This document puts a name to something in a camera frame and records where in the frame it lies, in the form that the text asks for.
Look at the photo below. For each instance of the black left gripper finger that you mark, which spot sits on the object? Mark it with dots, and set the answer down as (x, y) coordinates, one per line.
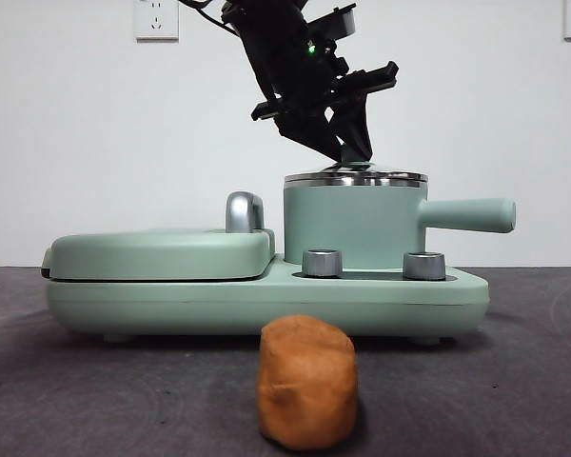
(309, 138)
(354, 124)

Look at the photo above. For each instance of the glass lid with green knob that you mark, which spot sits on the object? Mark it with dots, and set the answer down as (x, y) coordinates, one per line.
(348, 153)

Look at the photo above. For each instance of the brown potato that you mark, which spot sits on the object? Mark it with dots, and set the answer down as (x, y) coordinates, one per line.
(307, 381)

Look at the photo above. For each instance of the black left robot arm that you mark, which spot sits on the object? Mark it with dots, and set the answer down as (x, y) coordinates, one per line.
(276, 57)

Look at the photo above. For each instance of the silver control knob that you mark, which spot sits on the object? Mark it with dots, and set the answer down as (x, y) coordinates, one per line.
(322, 263)
(423, 266)

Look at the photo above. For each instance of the mint green griddle cover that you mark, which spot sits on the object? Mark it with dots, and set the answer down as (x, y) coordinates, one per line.
(147, 252)

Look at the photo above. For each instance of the mint green breakfast machine base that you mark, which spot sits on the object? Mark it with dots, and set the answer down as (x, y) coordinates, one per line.
(171, 309)

